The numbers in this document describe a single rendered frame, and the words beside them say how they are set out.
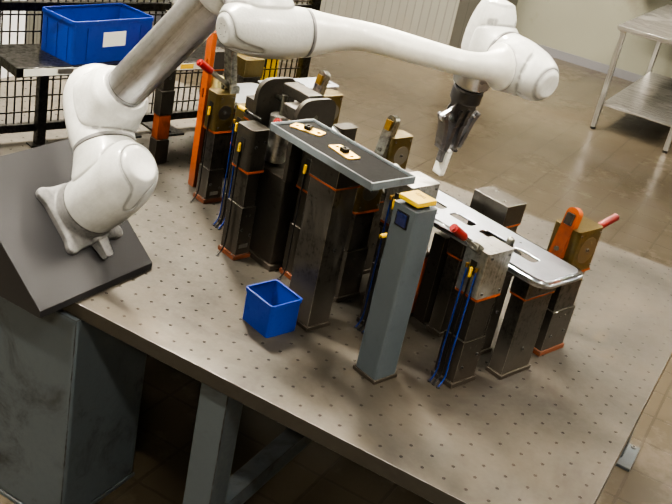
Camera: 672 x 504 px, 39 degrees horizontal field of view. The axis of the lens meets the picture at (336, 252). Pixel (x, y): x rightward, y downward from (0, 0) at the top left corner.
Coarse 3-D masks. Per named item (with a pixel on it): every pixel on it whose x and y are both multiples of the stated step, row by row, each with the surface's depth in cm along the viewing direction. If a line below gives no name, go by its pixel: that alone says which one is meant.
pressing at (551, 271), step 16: (240, 96) 297; (336, 128) 288; (384, 192) 248; (448, 208) 247; (464, 208) 249; (448, 224) 237; (464, 224) 239; (480, 224) 241; (496, 224) 243; (528, 240) 239; (512, 256) 227; (544, 256) 231; (512, 272) 221; (528, 272) 221; (544, 272) 223; (560, 272) 224; (576, 272) 226; (544, 288) 217
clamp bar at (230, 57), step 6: (228, 54) 277; (234, 54) 276; (228, 60) 278; (234, 60) 277; (228, 66) 278; (234, 66) 278; (228, 72) 279; (234, 72) 279; (228, 78) 280; (234, 78) 280; (234, 84) 281
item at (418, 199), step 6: (402, 192) 207; (408, 192) 207; (414, 192) 208; (420, 192) 209; (402, 198) 206; (408, 198) 205; (414, 198) 205; (420, 198) 206; (426, 198) 206; (432, 198) 207; (414, 204) 204; (420, 204) 203; (426, 204) 204; (432, 204) 206
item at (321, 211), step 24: (312, 168) 225; (312, 192) 227; (336, 192) 221; (312, 216) 228; (336, 216) 225; (312, 240) 230; (336, 240) 229; (312, 264) 231; (336, 264) 233; (312, 288) 233; (312, 312) 235
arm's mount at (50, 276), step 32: (0, 160) 229; (32, 160) 235; (64, 160) 243; (0, 192) 225; (32, 192) 231; (0, 224) 221; (32, 224) 227; (128, 224) 249; (0, 256) 220; (32, 256) 224; (64, 256) 230; (96, 256) 237; (128, 256) 245; (0, 288) 224; (32, 288) 220; (64, 288) 226; (96, 288) 233
